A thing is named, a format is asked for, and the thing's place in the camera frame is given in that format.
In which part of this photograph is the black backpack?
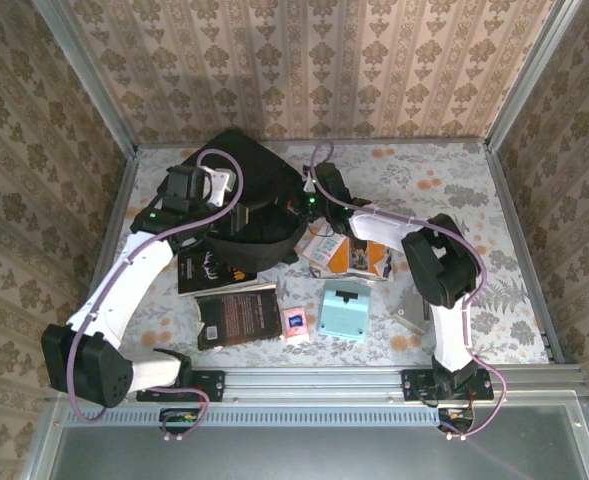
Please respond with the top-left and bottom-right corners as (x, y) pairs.
(155, 128), (309, 275)

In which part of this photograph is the black book gold antler print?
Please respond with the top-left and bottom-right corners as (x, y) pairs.
(176, 247), (279, 297)

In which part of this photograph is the orange paperback book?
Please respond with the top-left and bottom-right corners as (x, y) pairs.
(301, 232), (395, 283)

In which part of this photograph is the dark brown barcode book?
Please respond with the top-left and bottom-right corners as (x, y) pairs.
(193, 285), (283, 352)

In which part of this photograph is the pink tissue packet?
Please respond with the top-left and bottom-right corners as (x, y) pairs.
(282, 306), (310, 343)

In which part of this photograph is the light blue calculator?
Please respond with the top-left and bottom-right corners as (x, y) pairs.
(316, 279), (370, 343)

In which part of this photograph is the metal triangular set square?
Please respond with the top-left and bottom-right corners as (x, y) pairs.
(391, 287), (433, 335)

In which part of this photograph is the small black controller board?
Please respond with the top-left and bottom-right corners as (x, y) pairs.
(437, 405), (476, 434)
(158, 407), (201, 435)

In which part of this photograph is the grey metal sheet panel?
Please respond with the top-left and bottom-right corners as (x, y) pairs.
(21, 392), (589, 480)

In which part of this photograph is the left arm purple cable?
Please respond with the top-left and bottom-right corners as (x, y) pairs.
(66, 151), (248, 444)

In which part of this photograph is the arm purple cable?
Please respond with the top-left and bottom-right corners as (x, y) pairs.
(66, 151), (248, 444)
(311, 141), (508, 441)

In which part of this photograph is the left aluminium side rail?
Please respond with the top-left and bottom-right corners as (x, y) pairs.
(67, 147), (141, 369)

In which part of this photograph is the aluminium side rail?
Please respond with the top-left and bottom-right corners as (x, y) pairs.
(483, 142), (566, 365)
(67, 147), (141, 369)

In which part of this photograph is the thin aluminium wall rail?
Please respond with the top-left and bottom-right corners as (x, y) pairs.
(134, 138), (489, 149)

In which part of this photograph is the left aluminium corner post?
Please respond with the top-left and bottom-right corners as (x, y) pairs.
(30, 0), (141, 157)

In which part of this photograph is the aluminium corner post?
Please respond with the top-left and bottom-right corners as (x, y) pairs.
(30, 0), (141, 157)
(483, 0), (585, 154)

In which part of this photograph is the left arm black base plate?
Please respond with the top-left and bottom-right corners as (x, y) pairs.
(136, 369), (227, 403)

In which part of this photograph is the aluminium frame rail with bases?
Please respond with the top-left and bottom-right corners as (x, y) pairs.
(47, 363), (589, 405)

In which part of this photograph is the right aluminium side rail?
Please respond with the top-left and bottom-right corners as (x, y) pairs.
(483, 142), (566, 365)

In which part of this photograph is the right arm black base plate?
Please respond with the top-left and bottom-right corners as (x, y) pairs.
(401, 368), (495, 403)

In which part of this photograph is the grey slotted cable duct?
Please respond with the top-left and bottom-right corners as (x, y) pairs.
(56, 405), (475, 427)

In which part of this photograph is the right aluminium corner post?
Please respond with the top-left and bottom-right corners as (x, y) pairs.
(483, 0), (585, 154)

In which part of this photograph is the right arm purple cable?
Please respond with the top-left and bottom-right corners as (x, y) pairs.
(311, 141), (508, 441)

